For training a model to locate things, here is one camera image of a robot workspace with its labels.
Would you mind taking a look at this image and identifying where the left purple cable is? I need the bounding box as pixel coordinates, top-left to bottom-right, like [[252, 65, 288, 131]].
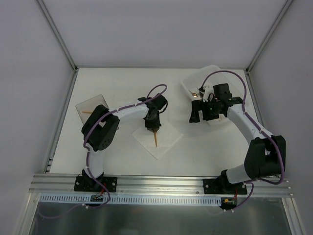
[[83, 84, 168, 209]]

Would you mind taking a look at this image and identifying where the aluminium frame post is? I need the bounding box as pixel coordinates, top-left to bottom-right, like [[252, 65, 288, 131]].
[[35, 0, 77, 71], [246, 0, 294, 74]]

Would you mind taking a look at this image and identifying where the left aluminium frame post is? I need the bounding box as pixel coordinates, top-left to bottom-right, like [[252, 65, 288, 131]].
[[35, 0, 77, 71]]

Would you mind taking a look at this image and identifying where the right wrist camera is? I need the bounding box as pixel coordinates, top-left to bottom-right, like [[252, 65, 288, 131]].
[[198, 86, 214, 102]]

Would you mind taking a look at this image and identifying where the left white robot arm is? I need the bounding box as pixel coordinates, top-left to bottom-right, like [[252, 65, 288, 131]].
[[76, 94, 168, 191]]

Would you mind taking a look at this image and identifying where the purple cable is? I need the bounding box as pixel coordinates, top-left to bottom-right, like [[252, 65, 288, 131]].
[[83, 84, 168, 209], [198, 70, 286, 212]]

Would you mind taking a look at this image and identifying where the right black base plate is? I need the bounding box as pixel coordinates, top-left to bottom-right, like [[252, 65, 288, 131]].
[[202, 178, 247, 195]]

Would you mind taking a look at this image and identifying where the white plastic basket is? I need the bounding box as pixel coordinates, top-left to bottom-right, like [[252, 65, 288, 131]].
[[181, 65, 249, 130]]

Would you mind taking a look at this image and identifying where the white paper napkin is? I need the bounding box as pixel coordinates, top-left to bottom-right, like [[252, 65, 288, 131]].
[[132, 121, 183, 160]]

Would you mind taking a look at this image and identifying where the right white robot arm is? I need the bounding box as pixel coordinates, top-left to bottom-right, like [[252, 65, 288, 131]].
[[189, 83, 286, 194]]

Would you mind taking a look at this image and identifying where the smoky transparent plastic box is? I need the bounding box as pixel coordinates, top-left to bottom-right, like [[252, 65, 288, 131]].
[[75, 94, 110, 135]]

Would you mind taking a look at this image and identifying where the orange plastic spoon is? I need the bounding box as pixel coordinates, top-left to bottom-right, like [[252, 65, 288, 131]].
[[153, 129, 157, 147]]

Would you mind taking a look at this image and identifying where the aluminium mounting rail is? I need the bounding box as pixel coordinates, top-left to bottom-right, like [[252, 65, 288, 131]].
[[29, 173, 294, 198]]

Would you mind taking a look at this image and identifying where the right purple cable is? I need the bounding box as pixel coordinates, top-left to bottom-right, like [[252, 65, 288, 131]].
[[198, 70, 286, 212]]

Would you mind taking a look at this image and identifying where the right aluminium frame post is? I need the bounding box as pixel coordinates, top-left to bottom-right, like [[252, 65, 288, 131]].
[[246, 0, 294, 74]]

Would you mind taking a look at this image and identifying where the white slotted cable duct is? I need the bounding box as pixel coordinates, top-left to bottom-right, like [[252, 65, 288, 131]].
[[39, 193, 222, 207]]

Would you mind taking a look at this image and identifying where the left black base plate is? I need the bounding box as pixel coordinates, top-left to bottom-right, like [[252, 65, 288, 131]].
[[73, 174, 117, 192]]

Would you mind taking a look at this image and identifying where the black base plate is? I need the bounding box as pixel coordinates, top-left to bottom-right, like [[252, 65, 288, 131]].
[[73, 174, 117, 192], [202, 178, 247, 195]]

